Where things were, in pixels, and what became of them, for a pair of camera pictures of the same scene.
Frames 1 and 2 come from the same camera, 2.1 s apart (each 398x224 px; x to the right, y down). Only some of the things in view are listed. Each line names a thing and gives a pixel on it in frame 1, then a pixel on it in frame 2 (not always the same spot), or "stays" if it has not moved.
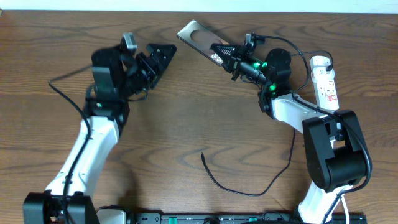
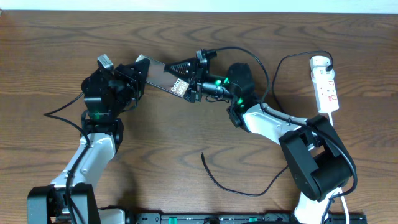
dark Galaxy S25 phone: [201, 38] → [157, 75]
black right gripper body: [236, 60] → [200, 74]
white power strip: [326, 88] stays
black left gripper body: [143, 65] stays
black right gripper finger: [224, 51] → [184, 68]
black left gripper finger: [161, 53] → [140, 70]
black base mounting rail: [244, 218] stays
